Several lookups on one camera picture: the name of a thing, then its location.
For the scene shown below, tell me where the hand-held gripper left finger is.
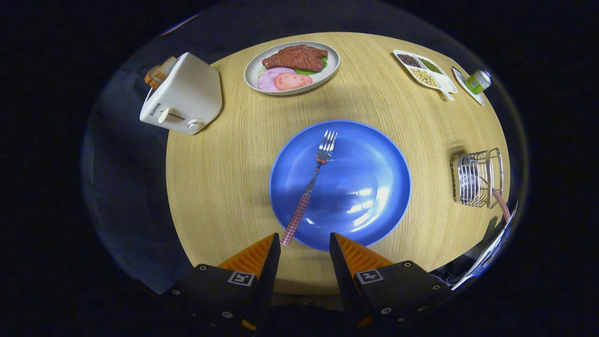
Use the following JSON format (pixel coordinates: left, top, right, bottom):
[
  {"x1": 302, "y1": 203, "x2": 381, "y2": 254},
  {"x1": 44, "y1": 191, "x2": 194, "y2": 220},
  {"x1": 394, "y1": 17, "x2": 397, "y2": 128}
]
[{"x1": 164, "y1": 233, "x2": 281, "y2": 332}]

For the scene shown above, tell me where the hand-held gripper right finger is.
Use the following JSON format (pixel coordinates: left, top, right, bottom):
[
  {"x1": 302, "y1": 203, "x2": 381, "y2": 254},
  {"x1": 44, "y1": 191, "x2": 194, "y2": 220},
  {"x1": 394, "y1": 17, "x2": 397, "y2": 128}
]
[{"x1": 329, "y1": 232, "x2": 453, "y2": 329}]

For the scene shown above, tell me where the fork with red checked handle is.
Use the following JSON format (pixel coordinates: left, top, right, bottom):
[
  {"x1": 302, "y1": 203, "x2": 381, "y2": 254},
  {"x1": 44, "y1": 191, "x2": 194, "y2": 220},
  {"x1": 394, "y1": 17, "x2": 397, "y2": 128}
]
[{"x1": 280, "y1": 130, "x2": 338, "y2": 246}]

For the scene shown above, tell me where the spoon with red checked handle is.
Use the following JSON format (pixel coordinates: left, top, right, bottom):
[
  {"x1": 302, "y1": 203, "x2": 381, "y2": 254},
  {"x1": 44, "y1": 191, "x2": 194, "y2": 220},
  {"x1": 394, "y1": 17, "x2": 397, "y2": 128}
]
[{"x1": 466, "y1": 161, "x2": 511, "y2": 222}]

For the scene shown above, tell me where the blue round plate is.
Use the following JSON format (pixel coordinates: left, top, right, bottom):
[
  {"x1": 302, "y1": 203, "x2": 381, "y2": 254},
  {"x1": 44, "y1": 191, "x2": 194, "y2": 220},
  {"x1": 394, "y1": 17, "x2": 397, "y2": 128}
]
[{"x1": 269, "y1": 120, "x2": 412, "y2": 252}]

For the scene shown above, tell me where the white flat panel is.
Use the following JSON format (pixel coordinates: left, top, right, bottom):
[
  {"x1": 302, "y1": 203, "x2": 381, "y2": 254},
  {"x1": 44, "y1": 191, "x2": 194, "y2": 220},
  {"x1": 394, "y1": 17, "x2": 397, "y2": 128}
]
[{"x1": 452, "y1": 201, "x2": 519, "y2": 291}]

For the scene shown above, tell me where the white toaster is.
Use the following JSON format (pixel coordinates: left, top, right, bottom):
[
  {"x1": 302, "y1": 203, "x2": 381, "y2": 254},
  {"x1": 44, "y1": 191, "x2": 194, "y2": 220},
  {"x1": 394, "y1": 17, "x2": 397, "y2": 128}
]
[{"x1": 139, "y1": 52, "x2": 223, "y2": 136}]

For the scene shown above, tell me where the pale pink ham slice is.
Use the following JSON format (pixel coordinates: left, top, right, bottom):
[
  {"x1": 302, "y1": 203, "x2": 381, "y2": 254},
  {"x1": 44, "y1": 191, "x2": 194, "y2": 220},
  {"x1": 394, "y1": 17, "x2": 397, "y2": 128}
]
[{"x1": 257, "y1": 67, "x2": 295, "y2": 92}]

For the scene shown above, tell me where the salmon pink ham slice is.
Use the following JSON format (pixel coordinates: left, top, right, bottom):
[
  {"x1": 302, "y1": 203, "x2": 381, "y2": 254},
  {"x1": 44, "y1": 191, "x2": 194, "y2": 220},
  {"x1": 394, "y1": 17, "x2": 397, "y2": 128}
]
[{"x1": 274, "y1": 72, "x2": 313, "y2": 91}]

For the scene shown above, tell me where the white oval food plate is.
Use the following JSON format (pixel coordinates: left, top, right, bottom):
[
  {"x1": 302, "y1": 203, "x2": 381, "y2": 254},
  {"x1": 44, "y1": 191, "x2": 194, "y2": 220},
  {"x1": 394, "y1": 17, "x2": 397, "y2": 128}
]
[{"x1": 243, "y1": 41, "x2": 341, "y2": 96}]

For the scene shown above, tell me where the green lettuce leaf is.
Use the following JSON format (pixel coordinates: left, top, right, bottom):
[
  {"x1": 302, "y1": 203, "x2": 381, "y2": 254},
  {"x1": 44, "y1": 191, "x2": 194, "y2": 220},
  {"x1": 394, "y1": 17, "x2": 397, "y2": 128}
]
[{"x1": 295, "y1": 56, "x2": 329, "y2": 76}]

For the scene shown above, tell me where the pile of yellow soybeans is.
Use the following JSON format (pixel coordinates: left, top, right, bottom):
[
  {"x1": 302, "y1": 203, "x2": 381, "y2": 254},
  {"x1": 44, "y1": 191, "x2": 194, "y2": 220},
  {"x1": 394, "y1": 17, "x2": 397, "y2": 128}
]
[{"x1": 410, "y1": 68, "x2": 438, "y2": 88}]

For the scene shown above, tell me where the white divided tray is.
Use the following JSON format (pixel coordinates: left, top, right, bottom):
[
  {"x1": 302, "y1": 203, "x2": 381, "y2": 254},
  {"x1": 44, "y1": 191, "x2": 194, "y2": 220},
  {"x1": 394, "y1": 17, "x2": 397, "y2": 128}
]
[{"x1": 393, "y1": 50, "x2": 458, "y2": 101}]

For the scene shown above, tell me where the brown meat cutlet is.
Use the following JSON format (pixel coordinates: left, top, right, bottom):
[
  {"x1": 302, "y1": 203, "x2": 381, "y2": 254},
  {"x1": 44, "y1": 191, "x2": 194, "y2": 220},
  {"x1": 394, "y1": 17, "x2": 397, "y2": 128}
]
[{"x1": 262, "y1": 44, "x2": 329, "y2": 73}]

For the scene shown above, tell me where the small white dish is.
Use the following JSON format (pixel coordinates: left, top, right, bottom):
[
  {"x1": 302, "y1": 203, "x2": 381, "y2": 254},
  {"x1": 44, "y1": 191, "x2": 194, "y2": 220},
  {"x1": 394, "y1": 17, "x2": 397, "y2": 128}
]
[{"x1": 451, "y1": 67, "x2": 486, "y2": 106}]

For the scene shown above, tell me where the brown toast slice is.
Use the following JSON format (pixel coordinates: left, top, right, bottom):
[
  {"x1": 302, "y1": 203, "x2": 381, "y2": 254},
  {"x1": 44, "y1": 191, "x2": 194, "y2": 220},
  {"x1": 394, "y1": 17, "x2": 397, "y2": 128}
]
[
  {"x1": 157, "y1": 56, "x2": 178, "y2": 80},
  {"x1": 144, "y1": 66, "x2": 162, "y2": 89}
]

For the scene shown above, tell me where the green label bottle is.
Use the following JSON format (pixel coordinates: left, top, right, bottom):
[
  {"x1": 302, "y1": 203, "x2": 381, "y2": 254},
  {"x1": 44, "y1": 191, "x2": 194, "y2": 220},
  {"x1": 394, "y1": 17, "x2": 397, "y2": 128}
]
[{"x1": 464, "y1": 69, "x2": 492, "y2": 95}]

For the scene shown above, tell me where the metal wire cutlery rack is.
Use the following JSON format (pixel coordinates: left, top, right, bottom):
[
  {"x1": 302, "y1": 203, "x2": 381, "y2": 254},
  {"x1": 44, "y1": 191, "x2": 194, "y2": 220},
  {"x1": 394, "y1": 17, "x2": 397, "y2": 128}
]
[{"x1": 451, "y1": 148, "x2": 504, "y2": 209}]

